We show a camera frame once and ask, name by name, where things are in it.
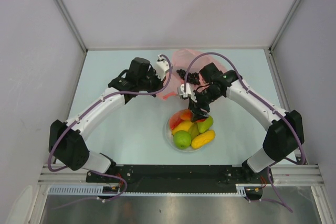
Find white cable duct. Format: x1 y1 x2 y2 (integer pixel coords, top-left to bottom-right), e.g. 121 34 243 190
48 185 255 197

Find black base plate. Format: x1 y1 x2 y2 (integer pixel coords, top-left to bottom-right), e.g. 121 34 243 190
86 164 274 194

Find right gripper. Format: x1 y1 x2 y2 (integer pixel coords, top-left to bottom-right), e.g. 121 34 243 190
188 86 222 122

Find green fake apple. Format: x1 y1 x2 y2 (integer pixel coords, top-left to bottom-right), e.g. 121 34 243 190
173 131 192 150

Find orange fake fruit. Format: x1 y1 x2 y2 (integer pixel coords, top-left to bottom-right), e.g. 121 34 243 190
191 130 216 149

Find yellow fake mango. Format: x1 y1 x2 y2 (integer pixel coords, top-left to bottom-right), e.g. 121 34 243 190
172 121 194 135

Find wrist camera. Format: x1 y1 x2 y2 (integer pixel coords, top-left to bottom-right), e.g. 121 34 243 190
153 54 171 81
177 83 197 102

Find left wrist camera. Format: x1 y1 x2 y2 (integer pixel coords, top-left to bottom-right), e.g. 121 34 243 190
153 54 171 81

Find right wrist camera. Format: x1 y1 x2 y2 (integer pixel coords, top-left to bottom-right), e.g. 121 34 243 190
177 83 197 102

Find red fake mango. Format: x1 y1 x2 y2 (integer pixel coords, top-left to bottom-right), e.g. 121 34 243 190
181 109 193 121

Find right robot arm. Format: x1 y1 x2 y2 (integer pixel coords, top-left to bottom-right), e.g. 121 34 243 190
188 63 304 183

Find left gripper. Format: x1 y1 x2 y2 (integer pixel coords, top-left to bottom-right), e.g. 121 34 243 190
138 67 165 97

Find green fake pear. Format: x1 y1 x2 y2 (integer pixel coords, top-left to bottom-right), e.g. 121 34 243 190
197 116 214 133

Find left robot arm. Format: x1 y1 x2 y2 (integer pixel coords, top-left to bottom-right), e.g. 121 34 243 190
47 55 172 182

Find white paper plate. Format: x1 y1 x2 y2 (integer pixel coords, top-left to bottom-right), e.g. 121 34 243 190
166 109 216 152

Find pink plastic bag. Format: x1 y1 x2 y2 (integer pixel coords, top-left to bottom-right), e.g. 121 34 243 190
156 49 227 101

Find dark fake grapes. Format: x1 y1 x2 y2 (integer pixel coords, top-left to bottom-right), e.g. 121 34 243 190
176 69 201 85

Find fake watermelon slice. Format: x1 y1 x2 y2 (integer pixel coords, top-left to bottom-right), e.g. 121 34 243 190
169 110 183 130

